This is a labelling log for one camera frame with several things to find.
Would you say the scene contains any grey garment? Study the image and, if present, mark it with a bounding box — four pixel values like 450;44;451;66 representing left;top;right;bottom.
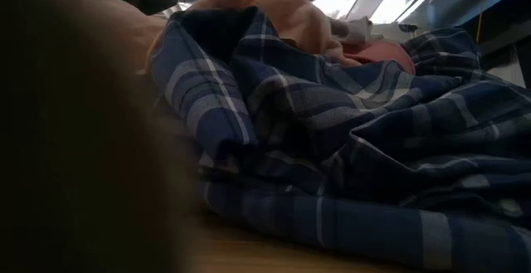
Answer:
329;15;385;46

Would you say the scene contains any yellow cable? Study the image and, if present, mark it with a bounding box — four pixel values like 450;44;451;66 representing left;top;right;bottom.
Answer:
475;0;489;44

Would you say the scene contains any blue plaid shirt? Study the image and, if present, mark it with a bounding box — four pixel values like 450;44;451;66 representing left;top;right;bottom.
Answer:
147;6;531;273

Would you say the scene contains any black cabinet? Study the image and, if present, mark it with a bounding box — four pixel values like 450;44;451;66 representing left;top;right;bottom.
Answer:
476;15;531;90

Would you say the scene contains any peach garment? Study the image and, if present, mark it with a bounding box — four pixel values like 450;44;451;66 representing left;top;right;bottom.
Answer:
45;0;362;77

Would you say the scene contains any pink shirt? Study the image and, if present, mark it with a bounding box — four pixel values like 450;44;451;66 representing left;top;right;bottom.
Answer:
342;39;417;76

